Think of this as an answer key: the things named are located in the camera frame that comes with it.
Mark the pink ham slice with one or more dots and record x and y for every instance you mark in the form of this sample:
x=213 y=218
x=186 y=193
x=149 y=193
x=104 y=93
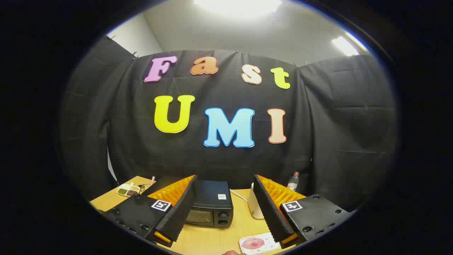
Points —
x=253 y=243

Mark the clear plastic water bottle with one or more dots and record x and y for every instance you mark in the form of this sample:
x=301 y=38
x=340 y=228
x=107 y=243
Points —
x=293 y=183

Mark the white square plate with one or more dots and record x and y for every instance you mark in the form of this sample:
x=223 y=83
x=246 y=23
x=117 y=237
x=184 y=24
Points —
x=268 y=245

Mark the large ceiling light panel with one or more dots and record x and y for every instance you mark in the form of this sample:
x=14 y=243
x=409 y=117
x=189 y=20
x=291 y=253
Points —
x=237 y=5

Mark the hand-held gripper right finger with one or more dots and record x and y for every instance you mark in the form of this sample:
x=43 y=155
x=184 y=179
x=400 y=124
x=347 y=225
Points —
x=269 y=209

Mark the black backdrop cloth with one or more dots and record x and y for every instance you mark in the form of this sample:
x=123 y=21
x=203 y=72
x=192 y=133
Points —
x=318 y=124

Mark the small ceiling light panel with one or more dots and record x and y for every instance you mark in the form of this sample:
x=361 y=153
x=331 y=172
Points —
x=345 y=46

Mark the white divided snack dish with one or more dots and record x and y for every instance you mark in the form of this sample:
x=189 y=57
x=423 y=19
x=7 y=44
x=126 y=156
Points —
x=127 y=191

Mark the black toaster oven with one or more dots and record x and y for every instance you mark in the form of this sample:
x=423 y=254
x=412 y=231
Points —
x=212 y=198

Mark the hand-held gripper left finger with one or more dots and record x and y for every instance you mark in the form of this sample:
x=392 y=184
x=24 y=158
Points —
x=180 y=212

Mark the white pop-up toaster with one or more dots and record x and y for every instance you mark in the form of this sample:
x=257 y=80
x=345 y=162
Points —
x=254 y=207

